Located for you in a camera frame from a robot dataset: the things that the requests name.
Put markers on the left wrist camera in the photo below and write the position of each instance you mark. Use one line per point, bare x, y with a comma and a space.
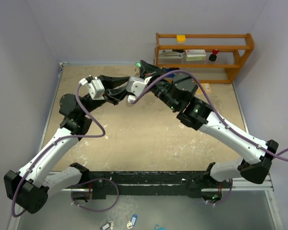
94, 86

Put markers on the blue black stapler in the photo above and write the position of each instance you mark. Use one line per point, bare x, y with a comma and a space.
166, 70

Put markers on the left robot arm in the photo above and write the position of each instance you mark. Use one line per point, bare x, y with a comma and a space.
31, 185

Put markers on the black tagged key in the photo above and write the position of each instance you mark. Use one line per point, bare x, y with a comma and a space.
107, 226

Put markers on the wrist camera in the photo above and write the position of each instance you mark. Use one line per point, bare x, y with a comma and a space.
135, 87
94, 86

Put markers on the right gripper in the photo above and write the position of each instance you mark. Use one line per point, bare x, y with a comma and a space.
149, 70

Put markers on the grey stapler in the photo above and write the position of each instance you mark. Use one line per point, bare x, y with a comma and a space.
170, 54

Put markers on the blue hook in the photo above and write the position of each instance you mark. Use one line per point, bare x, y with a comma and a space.
157, 227

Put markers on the red black stamp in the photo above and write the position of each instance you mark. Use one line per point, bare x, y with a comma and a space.
213, 55

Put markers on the blue tagged key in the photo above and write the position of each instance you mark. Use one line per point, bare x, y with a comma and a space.
131, 221

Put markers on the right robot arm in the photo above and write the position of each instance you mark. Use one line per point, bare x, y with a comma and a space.
177, 90

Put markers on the black base frame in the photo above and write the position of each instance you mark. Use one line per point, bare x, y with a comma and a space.
193, 184

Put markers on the wooden shelf rack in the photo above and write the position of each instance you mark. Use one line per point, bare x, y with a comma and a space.
228, 52

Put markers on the yellow lidded container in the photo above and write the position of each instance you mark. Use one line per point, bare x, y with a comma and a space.
180, 38

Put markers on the white red box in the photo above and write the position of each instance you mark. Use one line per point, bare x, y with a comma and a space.
195, 55

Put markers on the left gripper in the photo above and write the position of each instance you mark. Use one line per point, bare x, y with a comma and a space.
112, 95

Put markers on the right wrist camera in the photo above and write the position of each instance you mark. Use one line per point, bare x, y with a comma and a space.
135, 87

